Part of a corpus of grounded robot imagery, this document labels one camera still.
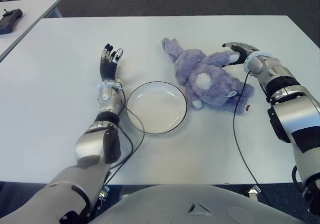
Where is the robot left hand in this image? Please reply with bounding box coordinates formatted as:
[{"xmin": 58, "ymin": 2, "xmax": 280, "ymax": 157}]
[{"xmin": 99, "ymin": 43, "xmax": 124, "ymax": 81}]

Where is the white plate black rim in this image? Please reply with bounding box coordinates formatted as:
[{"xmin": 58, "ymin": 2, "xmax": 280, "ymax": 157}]
[{"xmin": 126, "ymin": 80, "xmax": 189, "ymax": 135}]

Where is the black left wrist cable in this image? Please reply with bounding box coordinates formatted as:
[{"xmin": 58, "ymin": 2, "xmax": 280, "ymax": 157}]
[{"xmin": 101, "ymin": 86, "xmax": 146, "ymax": 185}]

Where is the black left elbow cable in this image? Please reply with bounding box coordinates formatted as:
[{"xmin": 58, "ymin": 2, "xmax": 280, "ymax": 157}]
[{"xmin": 109, "ymin": 127, "xmax": 134, "ymax": 170}]

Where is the white side table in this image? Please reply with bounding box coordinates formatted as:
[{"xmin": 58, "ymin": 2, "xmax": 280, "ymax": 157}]
[{"xmin": 0, "ymin": 0, "xmax": 62, "ymax": 63}]

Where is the purple plush bunny doll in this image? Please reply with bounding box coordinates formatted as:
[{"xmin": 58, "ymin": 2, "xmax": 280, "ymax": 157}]
[{"xmin": 161, "ymin": 37, "xmax": 256, "ymax": 116}]

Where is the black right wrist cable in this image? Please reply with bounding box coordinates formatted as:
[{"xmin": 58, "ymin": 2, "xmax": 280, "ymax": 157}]
[{"xmin": 232, "ymin": 70, "xmax": 272, "ymax": 206}]

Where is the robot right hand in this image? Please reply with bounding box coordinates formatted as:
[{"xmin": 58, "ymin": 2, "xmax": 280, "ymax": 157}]
[{"xmin": 220, "ymin": 41, "xmax": 261, "ymax": 67}]

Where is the metal table clamp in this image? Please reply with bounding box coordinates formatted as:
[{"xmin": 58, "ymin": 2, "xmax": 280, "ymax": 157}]
[
  {"xmin": 245, "ymin": 184, "xmax": 262, "ymax": 201},
  {"xmin": 98, "ymin": 185, "xmax": 111, "ymax": 210}
]

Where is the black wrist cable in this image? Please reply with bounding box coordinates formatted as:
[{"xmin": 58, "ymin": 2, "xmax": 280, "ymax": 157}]
[
  {"xmin": 232, "ymin": 70, "xmax": 272, "ymax": 206},
  {"xmin": 101, "ymin": 86, "xmax": 146, "ymax": 185}
]

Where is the black handheld controller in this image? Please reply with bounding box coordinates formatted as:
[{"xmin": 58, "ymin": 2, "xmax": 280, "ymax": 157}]
[{"xmin": 0, "ymin": 8, "xmax": 24, "ymax": 35}]

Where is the grey robot torso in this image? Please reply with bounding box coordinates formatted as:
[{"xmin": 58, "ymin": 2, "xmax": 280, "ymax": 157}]
[{"xmin": 91, "ymin": 183, "xmax": 305, "ymax": 224}]

